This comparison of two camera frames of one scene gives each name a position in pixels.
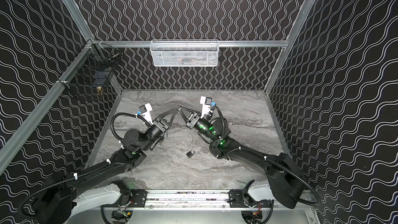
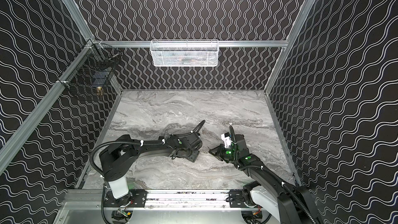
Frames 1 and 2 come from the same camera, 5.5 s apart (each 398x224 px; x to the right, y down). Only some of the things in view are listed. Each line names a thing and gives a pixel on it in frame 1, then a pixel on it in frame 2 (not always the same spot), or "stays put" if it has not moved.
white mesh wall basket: [184, 53] stays put
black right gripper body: [191, 120] to [218, 152]
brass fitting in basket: [98, 90] stays put
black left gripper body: [159, 123] to [189, 154]
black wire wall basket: [94, 68] stays put
